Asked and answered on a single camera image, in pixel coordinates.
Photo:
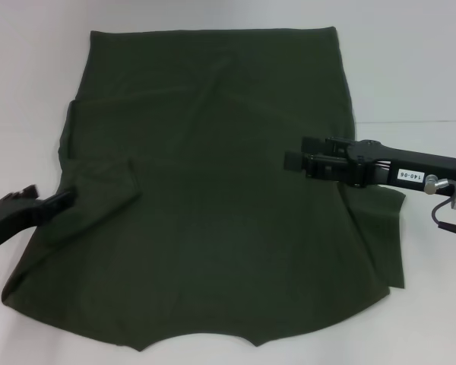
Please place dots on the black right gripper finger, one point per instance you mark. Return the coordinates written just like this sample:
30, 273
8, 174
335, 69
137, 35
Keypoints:
319, 145
327, 167

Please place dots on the dark green shirt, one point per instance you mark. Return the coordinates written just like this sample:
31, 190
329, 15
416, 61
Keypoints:
213, 152

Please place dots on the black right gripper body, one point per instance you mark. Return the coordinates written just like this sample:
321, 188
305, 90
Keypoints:
414, 167

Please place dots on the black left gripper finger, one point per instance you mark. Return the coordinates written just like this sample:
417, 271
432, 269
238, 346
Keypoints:
24, 192
59, 201

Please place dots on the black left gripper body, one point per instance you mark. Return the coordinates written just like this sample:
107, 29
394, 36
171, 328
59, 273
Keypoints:
7, 216

